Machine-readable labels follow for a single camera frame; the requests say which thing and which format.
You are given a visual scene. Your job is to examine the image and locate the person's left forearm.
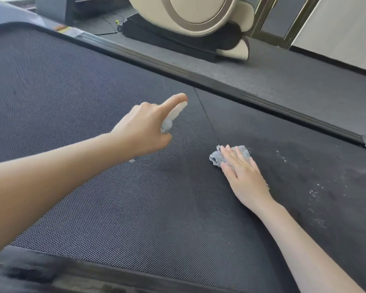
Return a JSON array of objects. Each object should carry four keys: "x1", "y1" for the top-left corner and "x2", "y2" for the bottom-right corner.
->
[{"x1": 0, "y1": 132, "x2": 127, "y2": 263}]

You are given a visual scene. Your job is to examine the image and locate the dark glass double door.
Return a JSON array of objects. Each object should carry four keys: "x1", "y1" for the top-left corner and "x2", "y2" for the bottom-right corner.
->
[{"x1": 248, "y1": 0, "x2": 324, "y2": 51}]

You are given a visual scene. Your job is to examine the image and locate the person's right forearm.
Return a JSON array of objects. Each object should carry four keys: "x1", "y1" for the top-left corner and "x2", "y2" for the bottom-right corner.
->
[{"x1": 257, "y1": 203, "x2": 366, "y2": 293}]

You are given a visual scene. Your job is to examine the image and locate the person's left hand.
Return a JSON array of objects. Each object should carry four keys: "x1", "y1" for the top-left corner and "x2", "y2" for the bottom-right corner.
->
[{"x1": 109, "y1": 93, "x2": 189, "y2": 159}]

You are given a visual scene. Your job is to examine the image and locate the dark grey treadmill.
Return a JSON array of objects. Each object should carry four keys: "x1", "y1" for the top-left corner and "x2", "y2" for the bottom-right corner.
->
[{"x1": 0, "y1": 0, "x2": 366, "y2": 293}]

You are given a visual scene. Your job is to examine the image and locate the beige brown massage chair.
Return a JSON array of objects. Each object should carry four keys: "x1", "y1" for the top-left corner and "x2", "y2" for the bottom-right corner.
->
[{"x1": 120, "y1": 0, "x2": 256, "y2": 64}]

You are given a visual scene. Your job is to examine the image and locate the grey fluffy cloth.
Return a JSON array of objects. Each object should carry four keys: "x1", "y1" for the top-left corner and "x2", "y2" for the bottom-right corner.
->
[{"x1": 209, "y1": 144, "x2": 270, "y2": 192}]

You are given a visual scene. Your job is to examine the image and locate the black power cable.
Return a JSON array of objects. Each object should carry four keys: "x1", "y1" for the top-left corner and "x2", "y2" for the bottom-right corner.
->
[{"x1": 93, "y1": 15, "x2": 126, "y2": 36}]

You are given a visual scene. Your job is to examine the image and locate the person's right hand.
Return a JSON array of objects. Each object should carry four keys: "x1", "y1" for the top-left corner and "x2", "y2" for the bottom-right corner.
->
[{"x1": 219, "y1": 144, "x2": 278, "y2": 216}]

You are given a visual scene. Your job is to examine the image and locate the white blue spray bottle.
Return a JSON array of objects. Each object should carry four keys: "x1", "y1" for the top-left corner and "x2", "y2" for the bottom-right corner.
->
[{"x1": 129, "y1": 101, "x2": 189, "y2": 164}]

